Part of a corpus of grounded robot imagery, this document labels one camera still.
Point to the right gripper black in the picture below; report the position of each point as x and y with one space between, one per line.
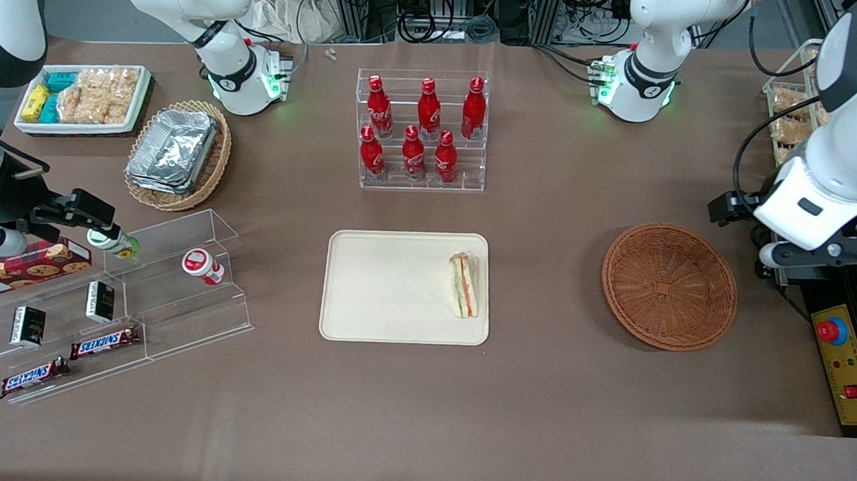
4 190

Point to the stack of foil trays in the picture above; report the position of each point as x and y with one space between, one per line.
173 150

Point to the clear acrylic bottle rack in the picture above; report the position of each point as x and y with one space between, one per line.
417 185

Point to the red lidded white jar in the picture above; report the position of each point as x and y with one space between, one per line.
203 265

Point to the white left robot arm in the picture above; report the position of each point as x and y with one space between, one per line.
836 152

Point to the aluminium profile frame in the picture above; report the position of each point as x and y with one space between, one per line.
349 5

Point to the light tan wicker basket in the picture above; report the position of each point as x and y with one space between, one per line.
216 156

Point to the red cola bottle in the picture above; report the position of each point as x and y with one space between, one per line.
445 161
428 112
414 157
379 109
473 111
371 157

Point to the clear bag of crackers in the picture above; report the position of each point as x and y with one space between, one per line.
117 88
80 105

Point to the green capped white bottle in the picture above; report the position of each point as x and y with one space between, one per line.
116 245

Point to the red cookie box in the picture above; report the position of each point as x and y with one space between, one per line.
23 270

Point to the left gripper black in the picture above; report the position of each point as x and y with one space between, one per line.
729 207

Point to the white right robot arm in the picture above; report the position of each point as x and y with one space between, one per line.
225 61

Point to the white rectangular snack container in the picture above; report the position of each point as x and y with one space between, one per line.
142 101

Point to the bagged pastry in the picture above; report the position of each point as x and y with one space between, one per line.
795 104
789 142

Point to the triangle sandwich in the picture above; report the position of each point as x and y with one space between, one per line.
464 286

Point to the teal snack packet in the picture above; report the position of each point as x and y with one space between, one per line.
61 80
49 109

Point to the small black box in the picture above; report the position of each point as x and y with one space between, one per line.
28 326
100 302

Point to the brown chocolate bar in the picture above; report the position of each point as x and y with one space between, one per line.
104 342
32 379

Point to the clear acrylic stepped shelf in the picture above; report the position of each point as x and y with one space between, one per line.
175 308

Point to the cream plastic serving tray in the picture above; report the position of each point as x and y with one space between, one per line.
389 290

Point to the brown round wicker basket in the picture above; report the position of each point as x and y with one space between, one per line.
668 290

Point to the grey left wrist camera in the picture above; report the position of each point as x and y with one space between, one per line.
794 257

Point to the white crumpled cloth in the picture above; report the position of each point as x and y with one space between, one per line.
286 9

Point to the yellow snack packet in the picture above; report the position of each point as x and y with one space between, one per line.
35 102

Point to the red rocker switch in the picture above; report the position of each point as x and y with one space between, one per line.
852 392

